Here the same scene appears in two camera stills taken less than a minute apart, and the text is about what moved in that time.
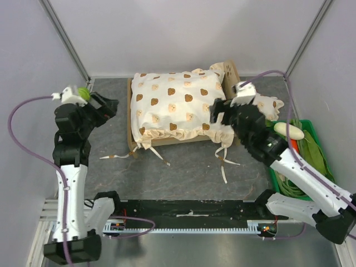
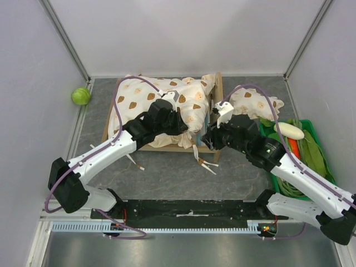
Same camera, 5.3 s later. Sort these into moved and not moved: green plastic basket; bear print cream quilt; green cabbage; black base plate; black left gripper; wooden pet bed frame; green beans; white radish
Moved: bear print cream quilt; wooden pet bed frame; black left gripper
Not moved: green plastic basket; green cabbage; green beans; black base plate; white radish
